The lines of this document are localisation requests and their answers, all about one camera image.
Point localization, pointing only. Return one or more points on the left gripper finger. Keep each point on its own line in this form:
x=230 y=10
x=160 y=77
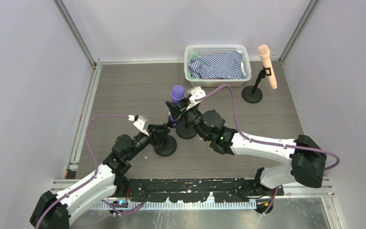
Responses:
x=160 y=139
x=156 y=129

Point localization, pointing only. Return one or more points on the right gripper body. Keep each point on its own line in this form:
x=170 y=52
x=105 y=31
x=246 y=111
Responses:
x=182 y=107

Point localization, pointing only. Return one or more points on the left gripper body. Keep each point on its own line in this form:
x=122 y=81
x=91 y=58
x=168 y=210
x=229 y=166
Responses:
x=153 y=133

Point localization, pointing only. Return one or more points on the black stand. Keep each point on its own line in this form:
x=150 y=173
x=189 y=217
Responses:
x=169 y=149
x=184 y=130
x=252 y=94

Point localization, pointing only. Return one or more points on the purple microphone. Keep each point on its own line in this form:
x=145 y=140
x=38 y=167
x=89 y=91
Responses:
x=177 y=94

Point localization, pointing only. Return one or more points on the black stand front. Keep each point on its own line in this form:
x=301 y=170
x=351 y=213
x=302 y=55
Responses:
x=252 y=94

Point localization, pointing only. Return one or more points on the peach microphone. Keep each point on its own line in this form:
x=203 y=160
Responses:
x=264 y=55

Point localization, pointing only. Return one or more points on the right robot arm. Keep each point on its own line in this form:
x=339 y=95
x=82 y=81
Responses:
x=300 y=159

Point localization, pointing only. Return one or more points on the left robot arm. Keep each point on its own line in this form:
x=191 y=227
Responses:
x=60 y=210

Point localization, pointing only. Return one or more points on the green cloth item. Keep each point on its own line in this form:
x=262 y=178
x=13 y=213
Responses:
x=193 y=55

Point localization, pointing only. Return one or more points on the blue striped cloth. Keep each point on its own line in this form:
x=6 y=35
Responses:
x=222 y=66

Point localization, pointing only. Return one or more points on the white plastic basket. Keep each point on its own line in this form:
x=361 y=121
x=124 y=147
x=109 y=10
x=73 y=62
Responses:
x=204 y=50

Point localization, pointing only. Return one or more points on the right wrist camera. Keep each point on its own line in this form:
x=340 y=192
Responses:
x=196 y=95

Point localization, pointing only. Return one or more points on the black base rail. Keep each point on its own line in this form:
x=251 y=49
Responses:
x=185 y=193

